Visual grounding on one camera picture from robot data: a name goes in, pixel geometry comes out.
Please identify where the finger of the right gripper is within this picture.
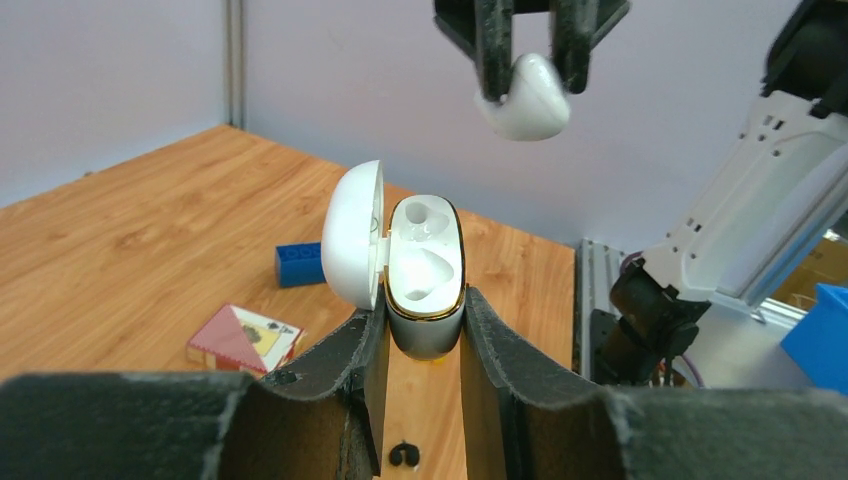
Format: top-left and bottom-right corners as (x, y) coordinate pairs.
(551, 0), (630, 94)
(433, 0), (514, 103)

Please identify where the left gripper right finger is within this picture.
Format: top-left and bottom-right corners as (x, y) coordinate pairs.
(460, 287), (847, 479)

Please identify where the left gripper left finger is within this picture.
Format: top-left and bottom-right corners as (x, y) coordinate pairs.
(1, 308), (389, 479)

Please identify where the white earbud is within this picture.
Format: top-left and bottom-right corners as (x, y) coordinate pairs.
(474, 53), (571, 142)

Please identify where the white earbud charging case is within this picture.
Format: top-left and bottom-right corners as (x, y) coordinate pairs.
(321, 160), (466, 361)

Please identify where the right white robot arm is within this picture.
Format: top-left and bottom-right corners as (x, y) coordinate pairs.
(433, 1), (847, 386)

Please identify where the playing card box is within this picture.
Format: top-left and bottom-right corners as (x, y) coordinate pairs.
(185, 303), (306, 377)

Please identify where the blue toy brick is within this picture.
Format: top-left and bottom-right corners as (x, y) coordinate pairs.
(275, 242), (326, 288)

